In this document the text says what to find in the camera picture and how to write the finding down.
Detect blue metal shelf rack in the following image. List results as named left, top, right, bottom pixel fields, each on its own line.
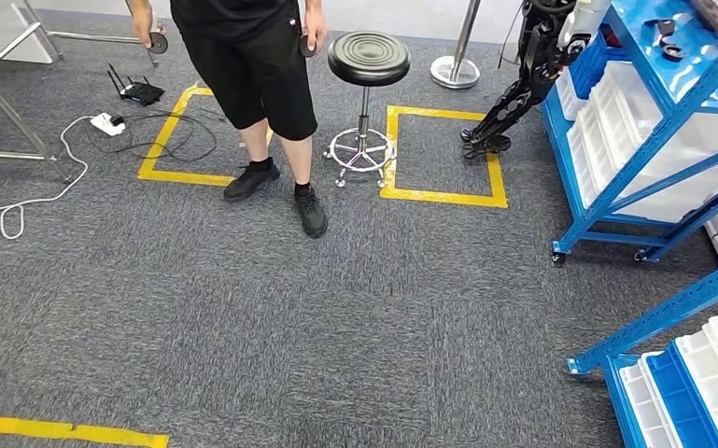
left=567, top=250, right=718, bottom=448
left=541, top=0, right=718, bottom=264

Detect black round stool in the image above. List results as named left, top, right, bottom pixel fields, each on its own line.
left=323, top=31, right=413, bottom=189

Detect yellow floor tape square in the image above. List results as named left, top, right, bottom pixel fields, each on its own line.
left=0, top=415, right=170, bottom=448
left=137, top=83, right=275, bottom=188

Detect person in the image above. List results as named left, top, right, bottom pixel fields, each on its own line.
left=126, top=0, right=330, bottom=241

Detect black robot legs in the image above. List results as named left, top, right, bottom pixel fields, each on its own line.
left=460, top=0, right=611, bottom=161

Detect black router with antennas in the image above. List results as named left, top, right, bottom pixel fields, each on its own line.
left=106, top=63, right=166, bottom=107

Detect white power strip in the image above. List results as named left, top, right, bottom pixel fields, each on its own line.
left=90, top=112, right=128, bottom=138

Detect blue plastic bin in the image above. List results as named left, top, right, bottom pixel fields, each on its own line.
left=569, top=31, right=628, bottom=100
left=642, top=343, right=718, bottom=448

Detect steel table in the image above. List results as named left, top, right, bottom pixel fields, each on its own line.
left=0, top=0, right=162, bottom=184

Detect white panel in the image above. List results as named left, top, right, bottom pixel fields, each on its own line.
left=0, top=0, right=57, bottom=66

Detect black cable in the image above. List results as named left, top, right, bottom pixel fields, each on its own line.
left=83, top=105, right=227, bottom=165

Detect chrome stanchion post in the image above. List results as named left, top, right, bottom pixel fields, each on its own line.
left=429, top=0, right=482, bottom=91

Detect white cable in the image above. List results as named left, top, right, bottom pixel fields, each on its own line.
left=0, top=116, right=97, bottom=241

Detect black bracket part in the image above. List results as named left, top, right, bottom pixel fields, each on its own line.
left=642, top=18, right=685, bottom=63

